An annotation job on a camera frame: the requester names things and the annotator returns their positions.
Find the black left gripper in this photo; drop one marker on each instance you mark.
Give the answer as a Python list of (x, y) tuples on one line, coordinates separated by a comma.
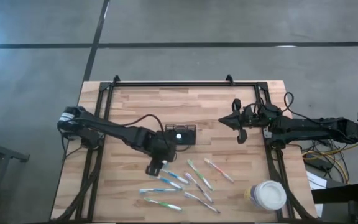
[(154, 169)]

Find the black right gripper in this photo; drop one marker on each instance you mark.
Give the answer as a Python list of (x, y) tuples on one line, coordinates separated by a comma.
[(249, 119)]

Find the blue white toothbrush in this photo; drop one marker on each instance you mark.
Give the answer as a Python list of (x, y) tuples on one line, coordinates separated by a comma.
[(177, 178), (157, 190), (171, 183)]

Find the green white toothbrush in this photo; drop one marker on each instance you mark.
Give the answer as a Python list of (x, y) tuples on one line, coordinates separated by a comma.
[(163, 204), (201, 176)]

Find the purple white toothbrush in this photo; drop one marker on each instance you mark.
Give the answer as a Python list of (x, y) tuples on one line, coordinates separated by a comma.
[(202, 203), (199, 187)]

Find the red white toothbrush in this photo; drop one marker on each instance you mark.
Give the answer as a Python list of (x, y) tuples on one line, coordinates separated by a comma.
[(219, 170)]

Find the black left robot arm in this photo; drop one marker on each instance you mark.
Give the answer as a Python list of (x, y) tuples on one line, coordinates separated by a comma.
[(113, 129)]

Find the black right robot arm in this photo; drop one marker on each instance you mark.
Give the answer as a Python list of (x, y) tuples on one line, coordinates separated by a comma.
[(306, 126)]

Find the white-lidded round tub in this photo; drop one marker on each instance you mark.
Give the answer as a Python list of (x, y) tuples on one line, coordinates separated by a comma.
[(269, 195)]

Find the black power brick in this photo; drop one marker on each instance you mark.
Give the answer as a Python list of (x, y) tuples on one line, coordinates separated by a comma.
[(319, 164)]

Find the white paper sheet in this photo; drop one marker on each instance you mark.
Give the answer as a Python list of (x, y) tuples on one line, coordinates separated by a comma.
[(317, 182)]

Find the black beam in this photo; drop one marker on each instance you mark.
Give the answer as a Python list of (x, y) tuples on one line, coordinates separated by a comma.
[(337, 193)]

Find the black aluminium rig frame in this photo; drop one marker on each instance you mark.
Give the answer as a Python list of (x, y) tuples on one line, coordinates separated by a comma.
[(182, 84)]

